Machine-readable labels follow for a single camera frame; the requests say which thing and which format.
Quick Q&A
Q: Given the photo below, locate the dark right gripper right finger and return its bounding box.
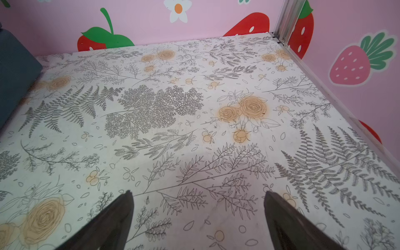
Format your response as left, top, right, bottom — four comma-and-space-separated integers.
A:
264, 191, 343, 250

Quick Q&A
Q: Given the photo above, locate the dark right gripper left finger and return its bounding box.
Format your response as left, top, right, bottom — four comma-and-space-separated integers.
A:
57, 191, 134, 250

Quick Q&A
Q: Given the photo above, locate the teal drawer cabinet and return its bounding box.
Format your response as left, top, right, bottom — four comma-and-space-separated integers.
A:
1, 28, 43, 126

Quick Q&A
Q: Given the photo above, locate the aluminium corner post right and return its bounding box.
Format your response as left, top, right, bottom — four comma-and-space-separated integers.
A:
272, 0, 306, 46

